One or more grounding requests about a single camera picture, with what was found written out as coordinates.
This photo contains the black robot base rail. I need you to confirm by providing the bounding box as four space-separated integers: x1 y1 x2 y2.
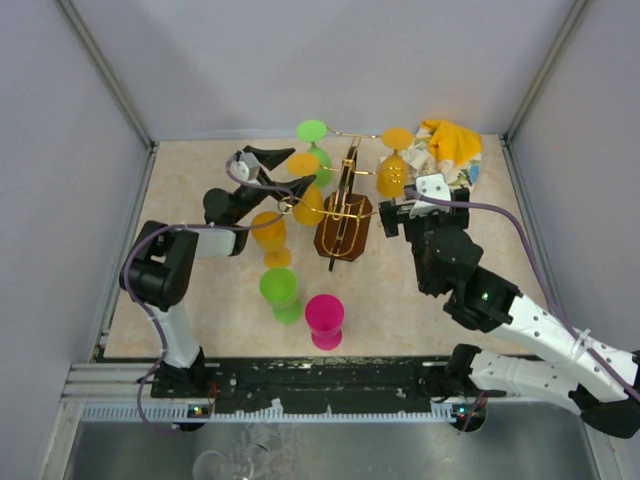
150 355 488 432

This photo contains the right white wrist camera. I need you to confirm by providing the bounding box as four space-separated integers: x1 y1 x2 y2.
404 173 451 219

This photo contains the orange plastic wine glass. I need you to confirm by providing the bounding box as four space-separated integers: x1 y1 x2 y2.
376 127 414 198
251 211 291 268
287 153 324 226

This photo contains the gold wire wine glass rack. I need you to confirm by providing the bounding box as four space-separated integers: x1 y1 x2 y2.
278 125 380 269

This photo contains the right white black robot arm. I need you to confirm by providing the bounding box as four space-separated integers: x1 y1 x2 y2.
379 189 639 439

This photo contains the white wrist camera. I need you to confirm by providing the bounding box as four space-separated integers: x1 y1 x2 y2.
404 173 451 219
230 151 261 184

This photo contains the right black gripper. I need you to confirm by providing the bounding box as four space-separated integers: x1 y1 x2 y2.
379 188 469 295

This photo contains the clear wine glass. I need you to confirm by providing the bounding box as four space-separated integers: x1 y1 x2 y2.
192 435 273 479

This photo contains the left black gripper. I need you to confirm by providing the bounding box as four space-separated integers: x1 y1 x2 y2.
233 146 316 224

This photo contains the green plastic wine glass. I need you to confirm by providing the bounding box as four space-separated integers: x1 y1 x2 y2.
296 119 332 188
259 267 303 324

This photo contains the yellow patterned cloth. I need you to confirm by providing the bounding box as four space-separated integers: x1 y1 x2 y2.
401 119 483 190

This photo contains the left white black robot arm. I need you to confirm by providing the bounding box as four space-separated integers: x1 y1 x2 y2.
119 145 315 397

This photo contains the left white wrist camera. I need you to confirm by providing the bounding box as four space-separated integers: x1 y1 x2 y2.
230 151 261 184

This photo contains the pink plastic wine glass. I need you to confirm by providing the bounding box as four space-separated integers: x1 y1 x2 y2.
304 294 345 351

